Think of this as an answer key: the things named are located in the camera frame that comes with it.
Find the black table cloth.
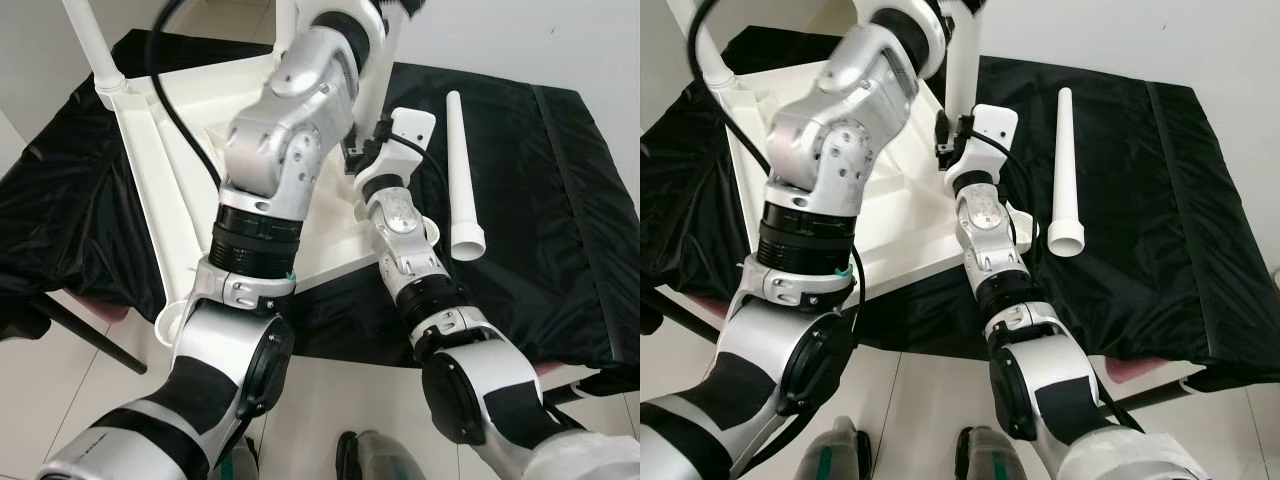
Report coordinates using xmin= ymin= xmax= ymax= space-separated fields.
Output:
xmin=0 ymin=28 xmax=641 ymax=371
xmin=640 ymin=25 xmax=1280 ymax=391

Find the grey metal table leg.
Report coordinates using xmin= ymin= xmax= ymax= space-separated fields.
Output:
xmin=545 ymin=372 xmax=601 ymax=406
xmin=1100 ymin=368 xmax=1211 ymax=413

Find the black metal table leg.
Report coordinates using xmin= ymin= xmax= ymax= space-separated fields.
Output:
xmin=40 ymin=295 xmax=146 ymax=376
xmin=648 ymin=290 xmax=731 ymax=343

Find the grey left robot foot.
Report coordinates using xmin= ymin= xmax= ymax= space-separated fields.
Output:
xmin=798 ymin=418 xmax=867 ymax=480
xmin=220 ymin=440 xmax=259 ymax=480

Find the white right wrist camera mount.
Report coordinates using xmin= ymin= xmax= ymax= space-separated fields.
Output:
xmin=355 ymin=108 xmax=438 ymax=193
xmin=945 ymin=103 xmax=1019 ymax=189

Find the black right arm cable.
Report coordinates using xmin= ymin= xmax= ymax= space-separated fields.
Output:
xmin=975 ymin=135 xmax=1036 ymax=251
xmin=380 ymin=135 xmax=431 ymax=166

